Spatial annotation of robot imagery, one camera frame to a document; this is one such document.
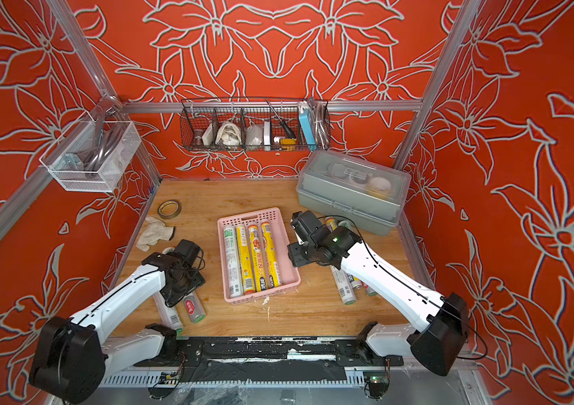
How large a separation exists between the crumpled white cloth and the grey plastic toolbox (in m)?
0.57

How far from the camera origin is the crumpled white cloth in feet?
3.26

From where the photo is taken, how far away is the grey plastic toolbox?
35.2 inches
